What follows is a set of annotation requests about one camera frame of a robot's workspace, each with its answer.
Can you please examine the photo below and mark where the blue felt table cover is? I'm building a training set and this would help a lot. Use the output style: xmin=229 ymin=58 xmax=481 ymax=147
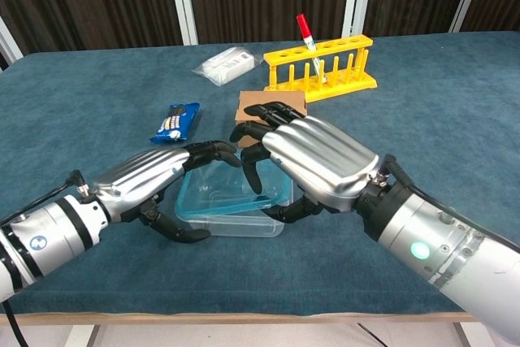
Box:
xmin=0 ymin=31 xmax=520 ymax=318

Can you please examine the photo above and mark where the clear plastic food container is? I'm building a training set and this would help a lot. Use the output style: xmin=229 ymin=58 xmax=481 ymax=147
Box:
xmin=178 ymin=196 xmax=294 ymax=239

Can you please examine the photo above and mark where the red-capped test tube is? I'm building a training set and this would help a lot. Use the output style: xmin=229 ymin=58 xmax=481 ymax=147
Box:
xmin=295 ymin=13 xmax=328 ymax=84

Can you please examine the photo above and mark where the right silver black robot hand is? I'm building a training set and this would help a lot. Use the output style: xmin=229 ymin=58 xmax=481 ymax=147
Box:
xmin=229 ymin=102 xmax=385 ymax=225

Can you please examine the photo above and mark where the translucent blue plastic container lid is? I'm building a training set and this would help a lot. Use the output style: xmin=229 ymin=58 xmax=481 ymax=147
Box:
xmin=175 ymin=158 xmax=294 ymax=218

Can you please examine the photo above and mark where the yellow test tube rack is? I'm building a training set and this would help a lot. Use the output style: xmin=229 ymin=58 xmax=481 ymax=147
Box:
xmin=262 ymin=35 xmax=379 ymax=103

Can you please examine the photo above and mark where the blue cookie packet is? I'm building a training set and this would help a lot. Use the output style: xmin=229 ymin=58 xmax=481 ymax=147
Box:
xmin=149 ymin=102 xmax=202 ymax=145

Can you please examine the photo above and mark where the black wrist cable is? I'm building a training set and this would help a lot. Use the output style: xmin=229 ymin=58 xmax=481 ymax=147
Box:
xmin=0 ymin=170 xmax=89 ymax=227

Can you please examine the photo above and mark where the small brown cardboard box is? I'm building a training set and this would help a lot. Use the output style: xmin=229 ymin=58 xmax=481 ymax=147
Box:
xmin=234 ymin=90 xmax=308 ymax=149

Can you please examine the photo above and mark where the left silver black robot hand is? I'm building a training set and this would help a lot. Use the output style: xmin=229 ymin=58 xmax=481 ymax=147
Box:
xmin=89 ymin=140 xmax=244 ymax=245

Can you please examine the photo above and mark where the white packet in clear bag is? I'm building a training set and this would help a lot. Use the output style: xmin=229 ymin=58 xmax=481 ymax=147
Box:
xmin=192 ymin=46 xmax=262 ymax=87

